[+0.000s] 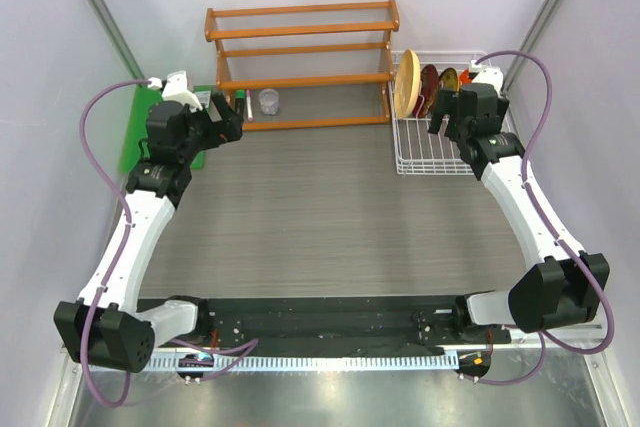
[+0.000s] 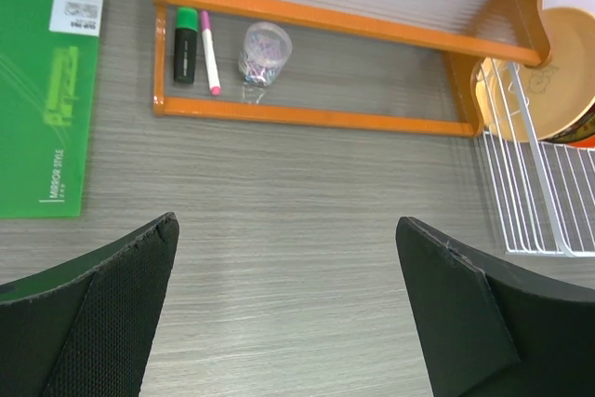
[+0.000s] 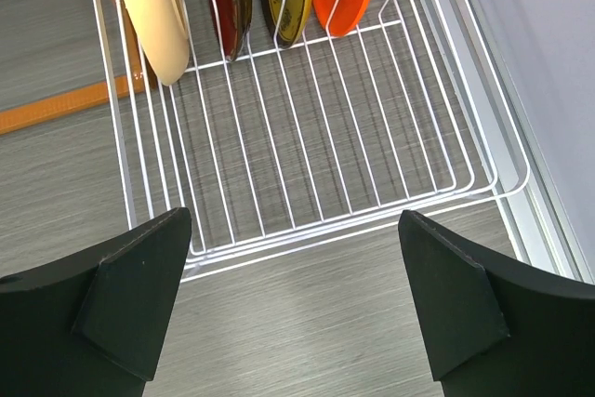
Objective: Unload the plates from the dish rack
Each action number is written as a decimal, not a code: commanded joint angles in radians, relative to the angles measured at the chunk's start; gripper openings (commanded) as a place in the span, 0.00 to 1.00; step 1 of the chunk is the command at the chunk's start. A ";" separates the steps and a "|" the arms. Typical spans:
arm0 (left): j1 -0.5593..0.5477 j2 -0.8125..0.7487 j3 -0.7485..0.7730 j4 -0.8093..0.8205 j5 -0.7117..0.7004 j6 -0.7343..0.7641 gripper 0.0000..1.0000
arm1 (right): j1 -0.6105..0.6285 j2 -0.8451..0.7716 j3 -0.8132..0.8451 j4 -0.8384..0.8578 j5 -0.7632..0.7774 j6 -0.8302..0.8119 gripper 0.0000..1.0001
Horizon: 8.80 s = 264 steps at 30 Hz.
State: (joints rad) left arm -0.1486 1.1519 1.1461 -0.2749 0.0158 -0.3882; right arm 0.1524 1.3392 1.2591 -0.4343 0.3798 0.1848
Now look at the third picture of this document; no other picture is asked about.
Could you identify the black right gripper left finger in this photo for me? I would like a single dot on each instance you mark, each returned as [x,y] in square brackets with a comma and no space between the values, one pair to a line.
[94,323]

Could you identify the orange wooden shelf rack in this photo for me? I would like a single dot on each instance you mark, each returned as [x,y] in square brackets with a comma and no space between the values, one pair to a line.
[43,110]

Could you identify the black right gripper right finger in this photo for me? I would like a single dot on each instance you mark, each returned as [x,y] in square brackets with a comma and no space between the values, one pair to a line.
[493,325]

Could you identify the cream yellow plate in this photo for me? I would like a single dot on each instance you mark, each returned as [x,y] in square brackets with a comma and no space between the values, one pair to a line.
[163,34]

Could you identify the white wire dish rack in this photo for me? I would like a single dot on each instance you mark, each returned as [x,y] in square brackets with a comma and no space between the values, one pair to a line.
[286,149]

